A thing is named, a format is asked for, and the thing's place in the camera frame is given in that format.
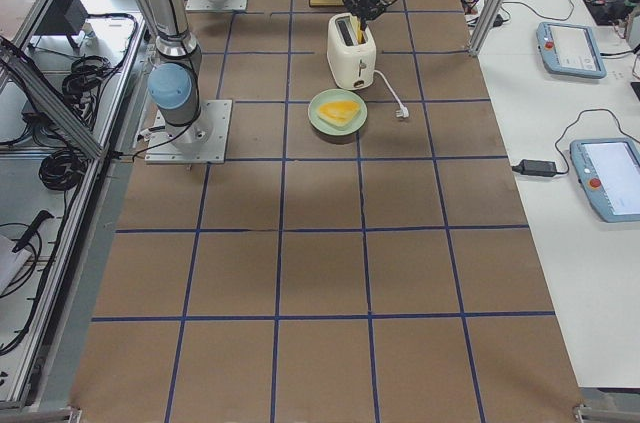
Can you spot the white toaster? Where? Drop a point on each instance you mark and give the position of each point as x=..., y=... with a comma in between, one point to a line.
x=352, y=64

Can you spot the black monitor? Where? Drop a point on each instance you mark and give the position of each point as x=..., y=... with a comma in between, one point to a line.
x=63, y=18

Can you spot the black power adapter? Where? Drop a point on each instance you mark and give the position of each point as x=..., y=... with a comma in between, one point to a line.
x=536, y=168

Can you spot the near blue teach pendant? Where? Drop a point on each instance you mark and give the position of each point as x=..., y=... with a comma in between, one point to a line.
x=608, y=171

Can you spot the green plate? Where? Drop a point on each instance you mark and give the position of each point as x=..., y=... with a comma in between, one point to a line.
x=334, y=95

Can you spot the far blue teach pendant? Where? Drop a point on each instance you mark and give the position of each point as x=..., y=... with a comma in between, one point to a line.
x=570, y=50

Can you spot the orange toast slice in toaster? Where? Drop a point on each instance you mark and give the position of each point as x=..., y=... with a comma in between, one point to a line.
x=359, y=29

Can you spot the yellow toast on plate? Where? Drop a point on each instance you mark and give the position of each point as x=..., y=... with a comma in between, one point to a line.
x=338, y=113

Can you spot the blue teach pendant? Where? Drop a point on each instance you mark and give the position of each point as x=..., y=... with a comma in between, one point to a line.
x=608, y=171
x=570, y=50

